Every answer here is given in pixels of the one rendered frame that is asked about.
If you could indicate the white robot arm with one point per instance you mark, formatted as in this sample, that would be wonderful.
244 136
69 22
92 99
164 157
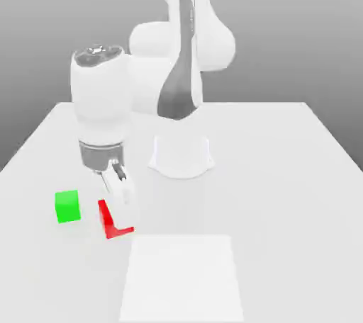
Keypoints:
99 96

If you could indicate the small red cube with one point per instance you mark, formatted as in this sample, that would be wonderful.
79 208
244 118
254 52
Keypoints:
107 222

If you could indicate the small green cube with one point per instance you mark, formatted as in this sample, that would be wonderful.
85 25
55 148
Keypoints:
67 206

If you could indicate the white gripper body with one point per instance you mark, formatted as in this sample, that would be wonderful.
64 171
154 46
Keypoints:
120 209

